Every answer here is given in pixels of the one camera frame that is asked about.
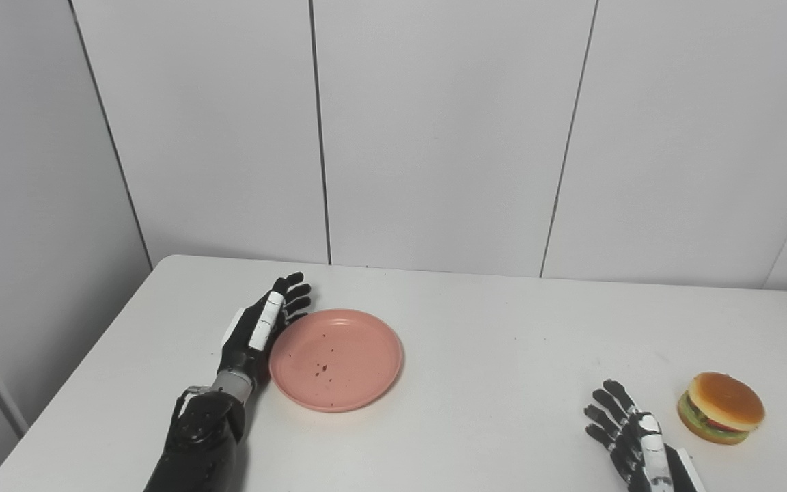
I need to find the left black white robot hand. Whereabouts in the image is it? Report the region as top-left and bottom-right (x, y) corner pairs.
(218, 271), (313, 382)

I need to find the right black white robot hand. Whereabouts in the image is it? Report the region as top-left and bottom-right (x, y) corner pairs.
(583, 379), (708, 492)

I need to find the pink round plate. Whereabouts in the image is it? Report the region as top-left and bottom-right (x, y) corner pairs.
(268, 308), (406, 413)

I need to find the toy hamburger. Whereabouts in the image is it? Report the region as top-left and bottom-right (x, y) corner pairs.
(677, 371), (767, 446)

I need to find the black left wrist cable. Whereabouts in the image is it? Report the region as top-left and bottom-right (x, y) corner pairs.
(171, 385), (211, 428)

